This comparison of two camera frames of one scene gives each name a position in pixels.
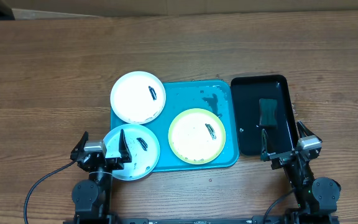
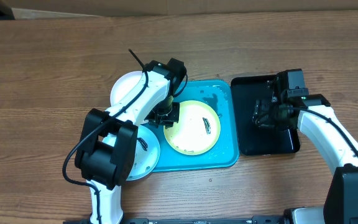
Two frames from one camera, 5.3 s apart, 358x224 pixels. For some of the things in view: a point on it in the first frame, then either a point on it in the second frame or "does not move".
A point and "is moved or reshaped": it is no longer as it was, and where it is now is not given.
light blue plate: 143,146 does not move
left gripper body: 112,164 → 166,112
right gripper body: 281,160 → 276,119
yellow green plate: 197,136 is moved or reshaped
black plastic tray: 246,91 does not move
